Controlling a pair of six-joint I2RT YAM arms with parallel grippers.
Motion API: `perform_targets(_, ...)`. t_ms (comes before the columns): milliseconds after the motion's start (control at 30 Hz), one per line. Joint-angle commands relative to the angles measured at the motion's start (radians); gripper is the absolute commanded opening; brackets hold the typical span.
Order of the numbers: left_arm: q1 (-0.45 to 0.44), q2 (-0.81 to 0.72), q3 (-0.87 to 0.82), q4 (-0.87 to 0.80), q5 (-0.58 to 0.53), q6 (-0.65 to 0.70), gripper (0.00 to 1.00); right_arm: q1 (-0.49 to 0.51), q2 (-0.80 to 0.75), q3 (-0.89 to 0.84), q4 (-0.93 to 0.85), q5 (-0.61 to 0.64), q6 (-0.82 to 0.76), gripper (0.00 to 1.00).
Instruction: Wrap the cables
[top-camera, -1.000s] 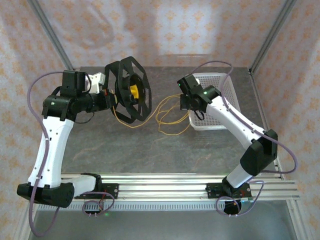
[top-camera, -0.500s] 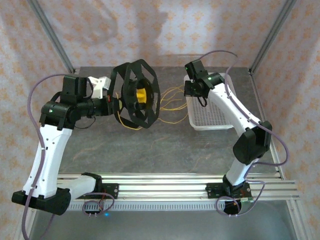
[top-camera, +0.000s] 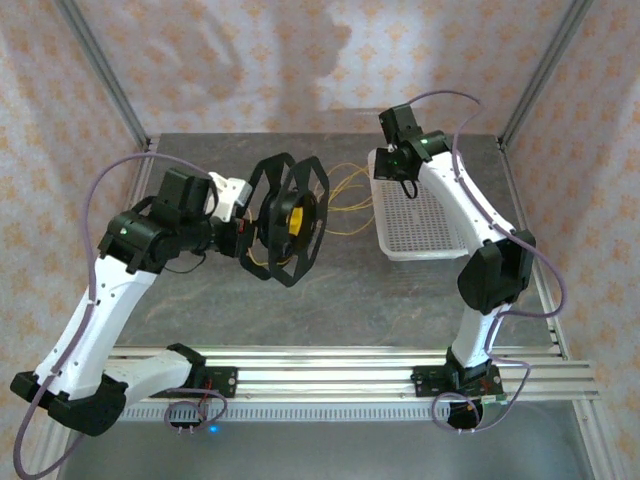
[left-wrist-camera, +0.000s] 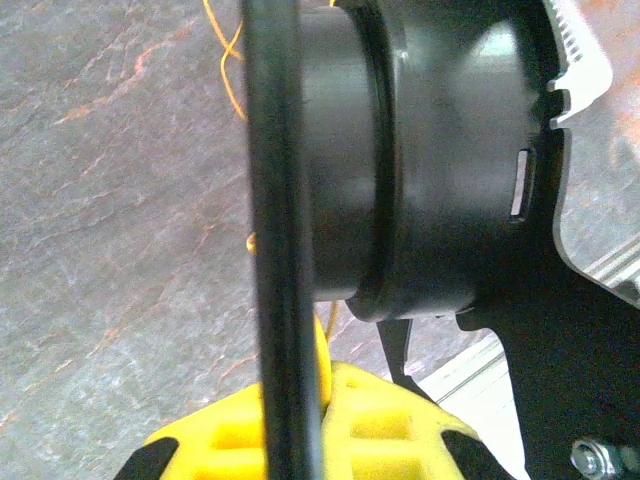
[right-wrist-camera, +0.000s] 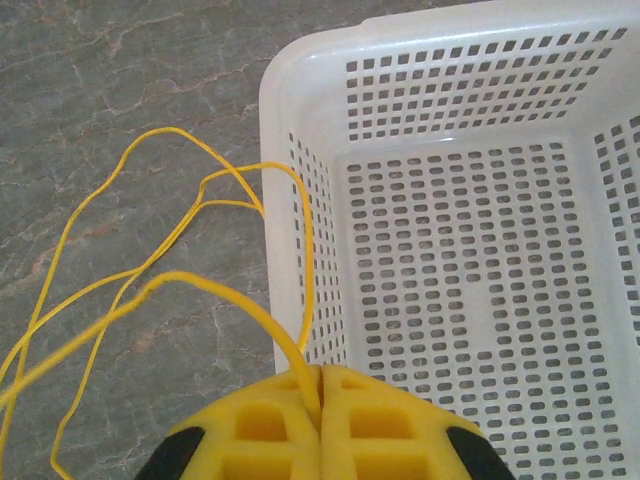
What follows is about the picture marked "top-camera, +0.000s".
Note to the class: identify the white perforated plastic basket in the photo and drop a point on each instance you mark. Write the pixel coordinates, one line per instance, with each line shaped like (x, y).
(425, 225)

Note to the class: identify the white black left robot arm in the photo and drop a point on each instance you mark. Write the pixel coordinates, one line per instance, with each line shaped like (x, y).
(100, 320)

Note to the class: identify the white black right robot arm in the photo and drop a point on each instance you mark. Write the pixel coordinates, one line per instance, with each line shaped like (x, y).
(450, 190)

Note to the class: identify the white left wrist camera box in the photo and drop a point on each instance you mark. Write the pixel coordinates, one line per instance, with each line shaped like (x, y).
(227, 195)

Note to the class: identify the aluminium table side rail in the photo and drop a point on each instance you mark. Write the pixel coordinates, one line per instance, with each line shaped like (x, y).
(507, 165)
(141, 180)

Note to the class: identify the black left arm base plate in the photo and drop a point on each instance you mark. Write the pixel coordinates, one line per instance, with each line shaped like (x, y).
(225, 382)

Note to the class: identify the aluminium mounting rail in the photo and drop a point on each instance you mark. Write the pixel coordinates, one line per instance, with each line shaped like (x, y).
(325, 375)

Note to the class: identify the aluminium frame post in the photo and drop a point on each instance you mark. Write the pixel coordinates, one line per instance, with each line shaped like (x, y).
(100, 70)
(545, 70)

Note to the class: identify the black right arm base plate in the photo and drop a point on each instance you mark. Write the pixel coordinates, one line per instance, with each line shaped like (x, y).
(425, 382)

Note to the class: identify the aluminium frame leg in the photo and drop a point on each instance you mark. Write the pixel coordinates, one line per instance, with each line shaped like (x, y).
(47, 457)
(597, 445)

